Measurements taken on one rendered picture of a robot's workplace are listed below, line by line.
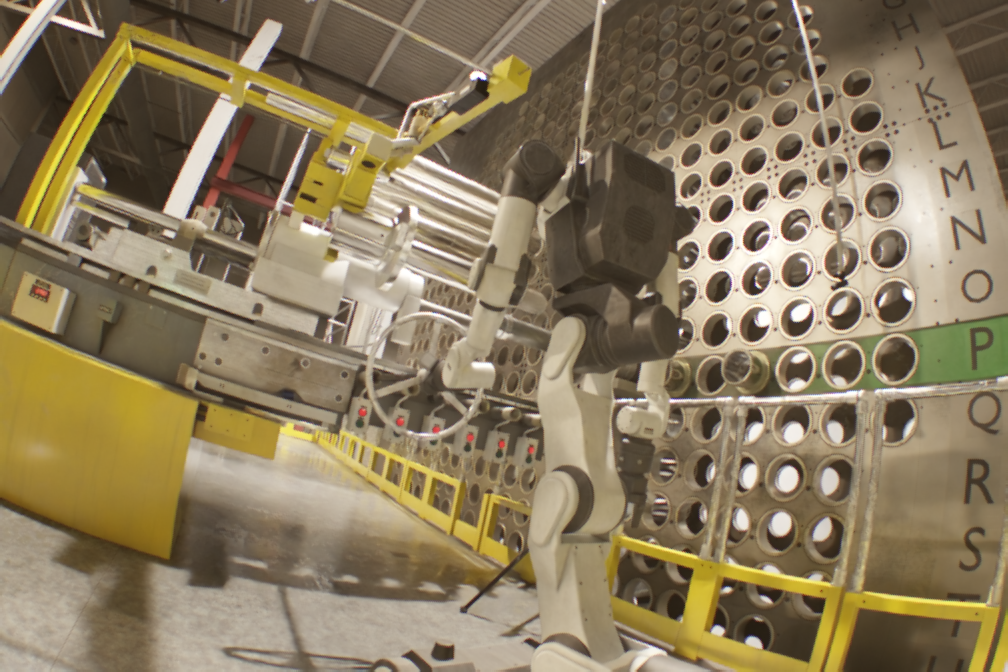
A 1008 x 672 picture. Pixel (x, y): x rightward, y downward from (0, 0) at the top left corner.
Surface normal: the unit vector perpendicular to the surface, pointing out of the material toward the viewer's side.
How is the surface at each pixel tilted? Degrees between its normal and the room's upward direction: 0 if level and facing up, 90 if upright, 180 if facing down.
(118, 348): 90
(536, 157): 98
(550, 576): 115
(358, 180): 134
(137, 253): 90
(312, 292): 90
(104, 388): 90
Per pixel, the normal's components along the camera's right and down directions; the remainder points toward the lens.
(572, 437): -0.75, -0.34
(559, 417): -0.65, 0.04
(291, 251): 0.55, -0.50
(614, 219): 0.39, -0.04
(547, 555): -0.78, 0.09
